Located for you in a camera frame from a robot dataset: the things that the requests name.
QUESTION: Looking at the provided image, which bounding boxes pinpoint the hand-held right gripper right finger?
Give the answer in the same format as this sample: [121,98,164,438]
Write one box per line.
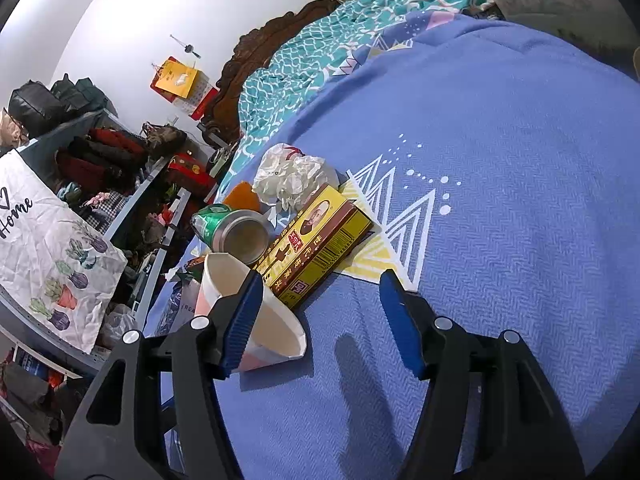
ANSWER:
[379,269,587,480]

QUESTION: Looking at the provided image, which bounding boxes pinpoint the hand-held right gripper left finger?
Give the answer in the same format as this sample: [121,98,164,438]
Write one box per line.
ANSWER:
[54,271,264,480]

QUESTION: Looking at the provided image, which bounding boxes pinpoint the white pink paper cup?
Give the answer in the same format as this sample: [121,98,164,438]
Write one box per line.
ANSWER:
[192,252,307,373]

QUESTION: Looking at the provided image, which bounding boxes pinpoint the yellow brown spice box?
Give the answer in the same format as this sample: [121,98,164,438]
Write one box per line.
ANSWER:
[255,183,375,310]

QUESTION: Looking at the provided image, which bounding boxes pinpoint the green drink can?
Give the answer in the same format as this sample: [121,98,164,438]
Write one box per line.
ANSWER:
[191,203,271,267]

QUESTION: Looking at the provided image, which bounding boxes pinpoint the blue patterned bed blanket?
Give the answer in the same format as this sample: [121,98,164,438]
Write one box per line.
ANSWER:
[145,12,640,480]

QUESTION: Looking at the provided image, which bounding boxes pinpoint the orange flat scrap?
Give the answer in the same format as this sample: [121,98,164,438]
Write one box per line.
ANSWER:
[222,181,262,212]

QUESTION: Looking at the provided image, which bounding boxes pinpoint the crumpled white plastic bag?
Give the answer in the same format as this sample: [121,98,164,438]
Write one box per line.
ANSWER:
[252,143,341,213]

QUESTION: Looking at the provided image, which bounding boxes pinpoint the grey metal shelf rack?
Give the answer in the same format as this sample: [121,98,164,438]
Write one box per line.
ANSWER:
[0,107,221,376]

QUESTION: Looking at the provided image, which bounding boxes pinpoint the houndstooth pattern bag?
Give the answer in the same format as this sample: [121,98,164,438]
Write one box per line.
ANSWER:
[82,192,131,233]

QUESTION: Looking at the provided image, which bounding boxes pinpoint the brown handbag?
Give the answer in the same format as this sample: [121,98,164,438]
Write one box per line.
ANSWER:
[142,122,188,158]

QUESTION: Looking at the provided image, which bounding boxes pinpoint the white cactus printed cloth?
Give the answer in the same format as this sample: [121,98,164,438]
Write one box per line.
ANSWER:
[0,147,128,353]

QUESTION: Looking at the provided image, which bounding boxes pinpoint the dark red bags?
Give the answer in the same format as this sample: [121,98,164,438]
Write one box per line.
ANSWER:
[55,127,148,181]

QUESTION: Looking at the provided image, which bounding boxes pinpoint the carved wooden headboard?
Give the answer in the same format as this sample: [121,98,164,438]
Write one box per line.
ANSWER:
[200,0,341,146]

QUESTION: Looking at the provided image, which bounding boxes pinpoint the teal patterned quilt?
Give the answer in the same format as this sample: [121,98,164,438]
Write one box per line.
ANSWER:
[215,0,491,196]

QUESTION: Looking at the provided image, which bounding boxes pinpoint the dark green bag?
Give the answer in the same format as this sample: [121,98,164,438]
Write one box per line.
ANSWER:
[50,74,118,116]

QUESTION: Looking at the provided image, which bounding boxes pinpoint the black bag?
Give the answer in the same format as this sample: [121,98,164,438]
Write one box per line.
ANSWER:
[9,80,66,136]

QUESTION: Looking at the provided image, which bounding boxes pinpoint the red yellow wall calendar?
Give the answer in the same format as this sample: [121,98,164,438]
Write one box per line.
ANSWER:
[150,56,218,121]

